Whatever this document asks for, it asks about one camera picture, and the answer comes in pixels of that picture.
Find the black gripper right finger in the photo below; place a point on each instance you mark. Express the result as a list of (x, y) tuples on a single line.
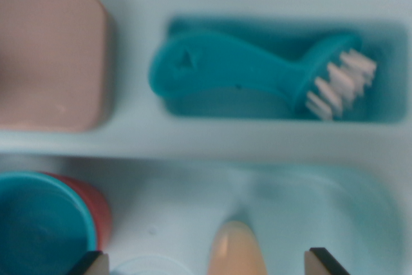
[(322, 263)]

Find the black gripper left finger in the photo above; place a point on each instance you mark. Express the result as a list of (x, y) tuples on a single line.
[(93, 265)]

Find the cream detergent bottle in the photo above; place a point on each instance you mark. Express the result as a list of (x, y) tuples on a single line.
[(235, 249)]

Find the light blue toy sink unit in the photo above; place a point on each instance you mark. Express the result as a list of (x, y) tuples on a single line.
[(225, 146)]

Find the teal dish brush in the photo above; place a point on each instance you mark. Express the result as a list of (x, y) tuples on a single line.
[(225, 62)]

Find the grey faucet base plate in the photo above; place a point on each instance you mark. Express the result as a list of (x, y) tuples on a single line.
[(48, 62)]

